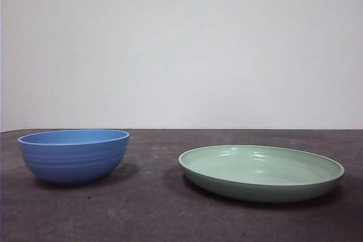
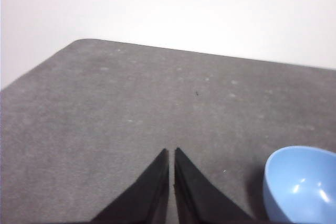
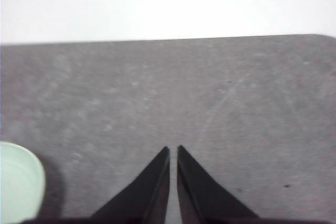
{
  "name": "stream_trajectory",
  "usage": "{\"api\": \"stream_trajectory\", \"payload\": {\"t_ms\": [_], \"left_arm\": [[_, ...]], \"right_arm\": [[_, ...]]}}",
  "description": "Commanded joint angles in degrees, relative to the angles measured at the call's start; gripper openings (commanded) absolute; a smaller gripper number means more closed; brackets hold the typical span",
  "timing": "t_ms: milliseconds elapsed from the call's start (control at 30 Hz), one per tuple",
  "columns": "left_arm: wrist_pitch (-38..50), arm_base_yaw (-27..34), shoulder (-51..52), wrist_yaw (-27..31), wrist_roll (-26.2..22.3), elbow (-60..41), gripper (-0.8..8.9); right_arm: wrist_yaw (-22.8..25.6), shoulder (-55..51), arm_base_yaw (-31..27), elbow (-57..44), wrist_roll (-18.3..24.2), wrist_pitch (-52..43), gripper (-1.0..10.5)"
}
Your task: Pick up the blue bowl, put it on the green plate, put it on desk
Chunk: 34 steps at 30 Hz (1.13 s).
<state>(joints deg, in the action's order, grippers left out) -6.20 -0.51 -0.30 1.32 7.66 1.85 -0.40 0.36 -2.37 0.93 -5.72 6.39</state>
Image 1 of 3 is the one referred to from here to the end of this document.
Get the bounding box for blue ribbed bowl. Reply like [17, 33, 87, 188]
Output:
[17, 129, 130, 185]

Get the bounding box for green round plate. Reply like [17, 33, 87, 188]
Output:
[178, 145, 345, 203]

